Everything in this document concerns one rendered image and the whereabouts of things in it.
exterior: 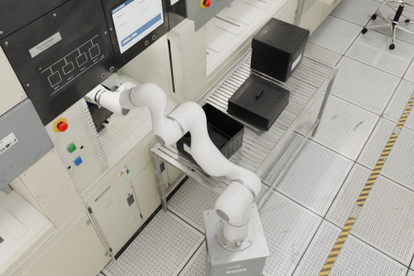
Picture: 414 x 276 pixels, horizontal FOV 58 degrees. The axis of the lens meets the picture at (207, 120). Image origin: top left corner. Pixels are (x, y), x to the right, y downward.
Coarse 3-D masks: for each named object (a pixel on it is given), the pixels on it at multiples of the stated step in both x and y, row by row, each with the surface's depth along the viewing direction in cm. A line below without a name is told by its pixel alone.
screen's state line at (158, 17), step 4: (156, 16) 168; (160, 16) 170; (152, 20) 167; (156, 20) 170; (144, 24) 164; (148, 24) 166; (152, 24) 168; (140, 28) 163; (144, 28) 165; (136, 32) 162; (140, 32) 164; (128, 36) 159; (132, 36) 161; (136, 36) 163; (124, 40) 158; (128, 40) 160; (124, 44) 159
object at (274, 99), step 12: (252, 84) 234; (264, 84) 234; (240, 96) 228; (252, 96) 227; (264, 96) 227; (276, 96) 227; (288, 96) 231; (228, 108) 231; (240, 108) 224; (252, 108) 221; (264, 108) 221; (276, 108) 221; (252, 120) 224; (264, 120) 218
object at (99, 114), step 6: (108, 90) 196; (90, 108) 188; (96, 108) 193; (102, 108) 198; (96, 114) 195; (102, 114) 200; (108, 114) 205; (96, 120) 198; (102, 120) 203; (96, 126) 200
